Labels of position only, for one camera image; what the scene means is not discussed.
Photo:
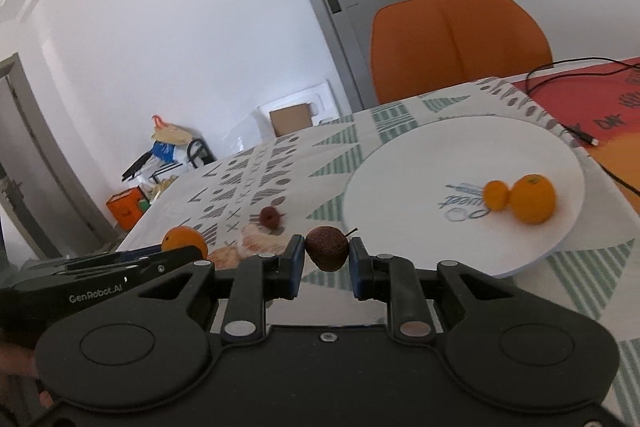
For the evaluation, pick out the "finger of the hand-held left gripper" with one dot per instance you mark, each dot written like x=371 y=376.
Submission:
x=172 y=258

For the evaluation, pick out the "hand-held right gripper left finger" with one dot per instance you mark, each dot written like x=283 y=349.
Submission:
x=295 y=267

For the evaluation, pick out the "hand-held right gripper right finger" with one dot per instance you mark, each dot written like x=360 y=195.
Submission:
x=357 y=271

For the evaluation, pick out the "medium orange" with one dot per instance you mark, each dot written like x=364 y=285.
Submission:
x=185 y=238

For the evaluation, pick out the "brown round fruit with stem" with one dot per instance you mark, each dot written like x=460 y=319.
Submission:
x=326 y=249

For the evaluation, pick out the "sausage snack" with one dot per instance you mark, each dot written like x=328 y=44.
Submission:
x=257 y=243
x=225 y=257

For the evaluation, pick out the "small dark red fruit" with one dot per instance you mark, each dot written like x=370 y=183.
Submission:
x=270 y=217

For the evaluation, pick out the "white round plate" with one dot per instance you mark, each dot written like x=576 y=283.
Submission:
x=425 y=177

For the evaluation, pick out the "small orange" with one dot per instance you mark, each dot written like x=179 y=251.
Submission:
x=496 y=196

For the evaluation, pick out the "large orange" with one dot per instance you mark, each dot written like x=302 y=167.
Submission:
x=532 y=199

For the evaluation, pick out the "person's left hand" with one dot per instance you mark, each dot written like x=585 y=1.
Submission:
x=15 y=359

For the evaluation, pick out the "orange box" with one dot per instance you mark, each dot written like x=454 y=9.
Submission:
x=125 y=207

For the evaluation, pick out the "patterned tablecloth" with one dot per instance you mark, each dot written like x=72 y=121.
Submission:
x=300 y=167

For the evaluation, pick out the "blue plastic bag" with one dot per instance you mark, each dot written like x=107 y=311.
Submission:
x=162 y=151

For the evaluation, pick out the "black metal rack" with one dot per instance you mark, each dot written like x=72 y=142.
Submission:
x=200 y=152

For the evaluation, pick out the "cardboard box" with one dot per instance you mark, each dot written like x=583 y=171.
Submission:
x=291 y=119

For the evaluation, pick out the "white foam packaging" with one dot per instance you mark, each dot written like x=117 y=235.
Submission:
x=322 y=97

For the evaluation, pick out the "orange chair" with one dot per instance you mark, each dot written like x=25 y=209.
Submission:
x=450 y=47

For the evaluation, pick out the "red orange table mat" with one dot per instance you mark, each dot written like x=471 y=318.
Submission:
x=600 y=99

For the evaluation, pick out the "grey door frame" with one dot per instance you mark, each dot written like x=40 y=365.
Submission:
x=30 y=147

